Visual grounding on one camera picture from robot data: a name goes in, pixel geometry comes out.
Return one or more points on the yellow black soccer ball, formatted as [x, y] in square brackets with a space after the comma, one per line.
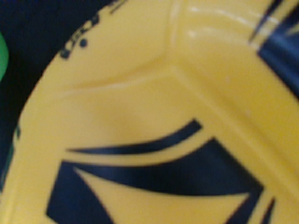
[164, 112]

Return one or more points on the green toy watering can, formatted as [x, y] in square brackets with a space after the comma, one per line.
[4, 56]

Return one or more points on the black tablecloth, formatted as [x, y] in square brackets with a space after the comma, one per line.
[33, 32]

